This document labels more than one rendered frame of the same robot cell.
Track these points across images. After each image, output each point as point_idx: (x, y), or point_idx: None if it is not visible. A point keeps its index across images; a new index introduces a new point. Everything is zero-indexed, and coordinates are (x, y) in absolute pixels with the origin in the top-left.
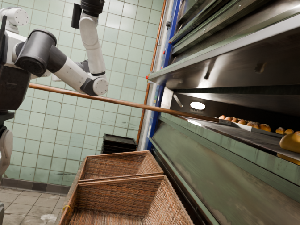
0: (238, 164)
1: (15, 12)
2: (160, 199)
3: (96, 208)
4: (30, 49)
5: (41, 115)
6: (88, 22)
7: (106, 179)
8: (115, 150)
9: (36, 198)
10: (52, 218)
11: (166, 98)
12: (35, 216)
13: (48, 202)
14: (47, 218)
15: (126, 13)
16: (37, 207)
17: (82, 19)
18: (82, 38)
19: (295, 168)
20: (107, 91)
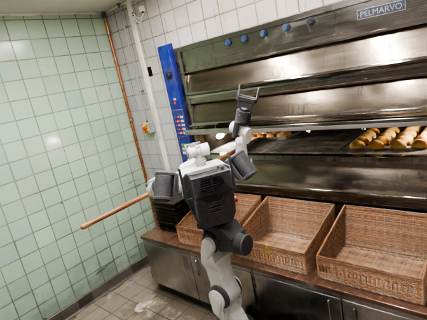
0: (352, 166)
1: (209, 148)
2: (278, 211)
3: None
4: (251, 167)
5: (47, 228)
6: (249, 131)
7: (240, 223)
8: (183, 207)
9: (100, 308)
10: (146, 305)
11: (201, 142)
12: (132, 315)
13: (115, 301)
14: (143, 308)
15: (78, 66)
16: (117, 310)
17: (247, 131)
18: (246, 141)
19: (389, 158)
20: (100, 160)
